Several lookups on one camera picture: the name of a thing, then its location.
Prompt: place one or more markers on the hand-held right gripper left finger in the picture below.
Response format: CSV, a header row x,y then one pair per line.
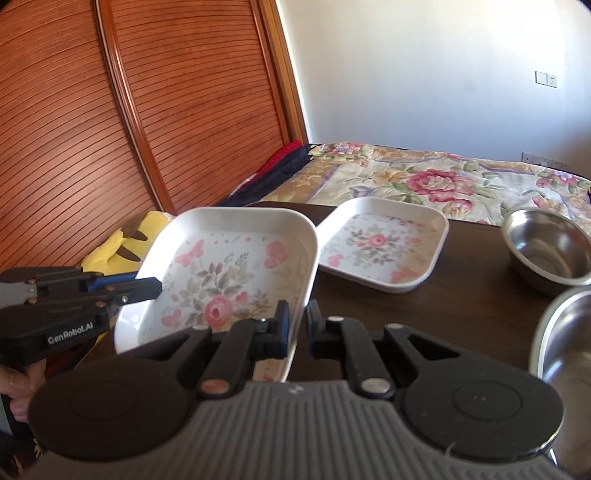
x,y
282,325

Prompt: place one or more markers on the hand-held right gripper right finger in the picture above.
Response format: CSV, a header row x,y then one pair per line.
x,y
314,325

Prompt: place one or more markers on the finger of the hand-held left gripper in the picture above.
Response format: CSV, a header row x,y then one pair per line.
x,y
141,288
113,280

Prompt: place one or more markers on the large floral square plate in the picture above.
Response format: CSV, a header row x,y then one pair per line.
x,y
221,277

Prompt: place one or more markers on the small floral square plate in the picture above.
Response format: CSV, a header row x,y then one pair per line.
x,y
383,244

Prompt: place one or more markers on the large stainless steel bowl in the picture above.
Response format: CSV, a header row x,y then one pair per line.
x,y
565,350

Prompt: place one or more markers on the person's left hand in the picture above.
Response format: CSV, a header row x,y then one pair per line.
x,y
16,383

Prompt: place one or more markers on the yellow plush toy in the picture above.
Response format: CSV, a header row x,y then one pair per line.
x,y
124,240

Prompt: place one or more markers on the wooden slatted wardrobe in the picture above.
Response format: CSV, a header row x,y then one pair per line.
x,y
138,115

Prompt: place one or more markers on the floral bedspread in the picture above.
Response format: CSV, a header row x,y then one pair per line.
x,y
415,180

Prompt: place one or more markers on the small stainless steel bowl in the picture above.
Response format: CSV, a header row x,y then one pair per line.
x,y
549,249

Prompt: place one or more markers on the wall outlet strip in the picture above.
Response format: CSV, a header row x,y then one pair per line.
x,y
545,160

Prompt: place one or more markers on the white wall switch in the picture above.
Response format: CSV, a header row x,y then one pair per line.
x,y
546,78

